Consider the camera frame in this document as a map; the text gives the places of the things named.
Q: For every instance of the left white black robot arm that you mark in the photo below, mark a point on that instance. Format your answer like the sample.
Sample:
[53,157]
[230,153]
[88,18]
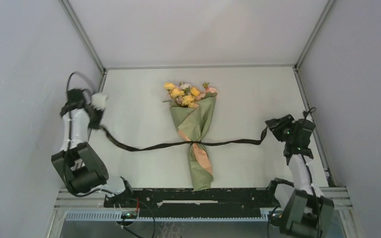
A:
[79,166]

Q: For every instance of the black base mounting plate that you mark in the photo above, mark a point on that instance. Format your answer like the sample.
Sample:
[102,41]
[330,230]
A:
[214,203]

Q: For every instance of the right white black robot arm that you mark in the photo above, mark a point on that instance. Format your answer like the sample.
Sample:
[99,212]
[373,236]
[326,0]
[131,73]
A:
[302,210]

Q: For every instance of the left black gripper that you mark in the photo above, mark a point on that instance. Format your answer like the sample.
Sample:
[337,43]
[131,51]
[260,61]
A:
[96,125]

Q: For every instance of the white slotted cable duct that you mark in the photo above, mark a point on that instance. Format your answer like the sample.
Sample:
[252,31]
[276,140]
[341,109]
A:
[104,216]

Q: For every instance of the yellow flower stem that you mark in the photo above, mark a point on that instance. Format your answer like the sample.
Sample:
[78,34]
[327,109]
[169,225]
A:
[180,98]

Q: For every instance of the aluminium frame rail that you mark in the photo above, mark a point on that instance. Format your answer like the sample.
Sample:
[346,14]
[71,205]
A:
[252,197]

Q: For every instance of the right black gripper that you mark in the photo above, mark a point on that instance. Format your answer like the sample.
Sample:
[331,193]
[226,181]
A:
[278,125]

